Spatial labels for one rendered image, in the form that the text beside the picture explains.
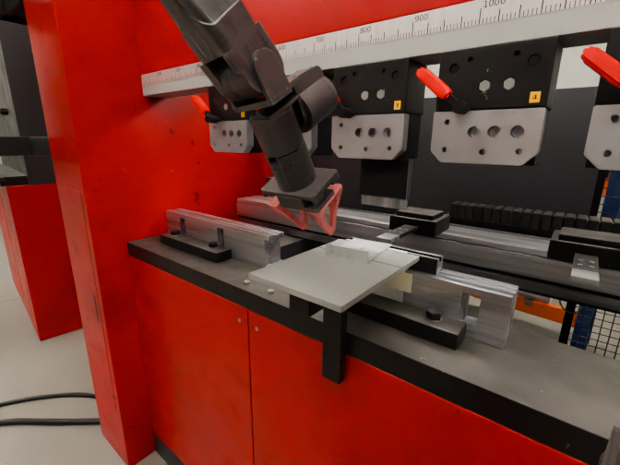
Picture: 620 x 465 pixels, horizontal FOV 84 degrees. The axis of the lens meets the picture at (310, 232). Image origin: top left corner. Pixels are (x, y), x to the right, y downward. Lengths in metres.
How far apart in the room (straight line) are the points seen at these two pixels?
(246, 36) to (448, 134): 0.34
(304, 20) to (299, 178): 0.40
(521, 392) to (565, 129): 0.73
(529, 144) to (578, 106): 0.55
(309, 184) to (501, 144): 0.29
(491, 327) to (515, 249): 0.28
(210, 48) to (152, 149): 0.91
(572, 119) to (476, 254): 0.43
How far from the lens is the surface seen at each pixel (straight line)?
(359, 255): 0.61
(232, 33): 0.41
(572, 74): 4.76
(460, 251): 0.92
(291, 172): 0.46
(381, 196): 0.69
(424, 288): 0.67
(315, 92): 0.48
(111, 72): 1.27
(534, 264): 0.89
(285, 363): 0.80
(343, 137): 0.69
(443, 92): 0.57
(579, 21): 0.60
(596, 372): 0.70
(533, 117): 0.58
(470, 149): 0.59
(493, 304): 0.65
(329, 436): 0.81
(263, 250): 0.90
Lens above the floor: 1.21
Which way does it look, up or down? 15 degrees down
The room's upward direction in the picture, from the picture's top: 1 degrees clockwise
